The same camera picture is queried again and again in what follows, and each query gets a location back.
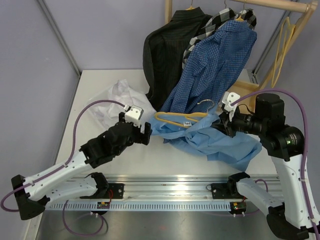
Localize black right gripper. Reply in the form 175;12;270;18
209;106;268;138

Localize light blue shirt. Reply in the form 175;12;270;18
148;109;262;172

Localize yellow hanger of white shirt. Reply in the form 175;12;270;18
259;16;296;90

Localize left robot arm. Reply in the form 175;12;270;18
11;112;152;221

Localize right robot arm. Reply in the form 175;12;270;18
211;90;320;240

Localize blue plaid shirt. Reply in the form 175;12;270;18
160;20;257;114

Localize black pinstripe shirt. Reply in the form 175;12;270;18
142;7;212;111

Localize hanger of plaid shirt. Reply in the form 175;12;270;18
235;0;247;22

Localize black white checkered shirt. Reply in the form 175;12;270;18
182;8;257;69

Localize hanger of black shirt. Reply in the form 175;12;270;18
186;0;195;11

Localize wooden clothes rack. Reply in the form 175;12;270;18
164;0;318;108

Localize white plastic laundry basket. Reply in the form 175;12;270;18
87;86;156;126

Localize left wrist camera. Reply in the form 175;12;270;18
123;105;144;127

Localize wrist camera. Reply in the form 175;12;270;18
123;105;144;127
221;91;241;116

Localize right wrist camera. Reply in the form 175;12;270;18
221;91;241;116

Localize aluminium rail base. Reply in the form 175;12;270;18
64;173;281;201

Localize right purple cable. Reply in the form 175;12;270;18
231;88;320;240

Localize white slotted cable duct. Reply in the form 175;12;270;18
48;200;231;212

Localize purple cable under duct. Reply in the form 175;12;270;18
61;198;110;237

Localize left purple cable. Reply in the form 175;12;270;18
0;99;126;213

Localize aluminium corner frame post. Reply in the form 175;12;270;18
35;0;82;79

